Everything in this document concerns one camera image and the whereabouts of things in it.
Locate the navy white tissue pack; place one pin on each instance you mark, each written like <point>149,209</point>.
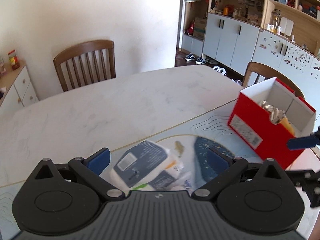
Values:
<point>149,166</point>

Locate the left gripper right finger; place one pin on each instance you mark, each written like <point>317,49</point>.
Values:
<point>228,170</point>

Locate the blue fish pattern placemat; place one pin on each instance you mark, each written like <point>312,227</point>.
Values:
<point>264,204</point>

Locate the red cardboard box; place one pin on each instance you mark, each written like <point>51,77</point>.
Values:
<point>252,122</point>

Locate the white cabinet unit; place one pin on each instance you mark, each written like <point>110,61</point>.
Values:
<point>282,34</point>

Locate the cardboard box on shelf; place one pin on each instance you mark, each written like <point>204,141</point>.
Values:
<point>199,27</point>

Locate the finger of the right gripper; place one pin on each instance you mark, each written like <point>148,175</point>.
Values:
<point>310,141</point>
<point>308,180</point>

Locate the white drawer sideboard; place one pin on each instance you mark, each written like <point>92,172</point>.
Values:
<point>17,89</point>

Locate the red lid jar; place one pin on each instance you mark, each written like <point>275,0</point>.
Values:
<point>13,59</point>

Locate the silver foil snack bag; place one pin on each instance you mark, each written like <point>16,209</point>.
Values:
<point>276,115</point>

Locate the white slipper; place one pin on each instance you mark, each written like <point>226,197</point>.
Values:
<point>220,70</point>

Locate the wooden chair right side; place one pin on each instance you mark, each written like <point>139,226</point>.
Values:
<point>268,72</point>

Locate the black white sneaker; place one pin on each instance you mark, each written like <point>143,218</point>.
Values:
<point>190,57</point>
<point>200,60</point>

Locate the wooden chair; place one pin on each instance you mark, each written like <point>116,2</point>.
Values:
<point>268,72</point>
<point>85,64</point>

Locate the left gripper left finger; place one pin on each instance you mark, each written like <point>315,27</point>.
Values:
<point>87,172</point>

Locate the clear bag yellow snack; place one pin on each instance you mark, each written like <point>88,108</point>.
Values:
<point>285,122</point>

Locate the wooden chair far side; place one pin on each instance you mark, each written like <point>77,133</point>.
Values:
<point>85,64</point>

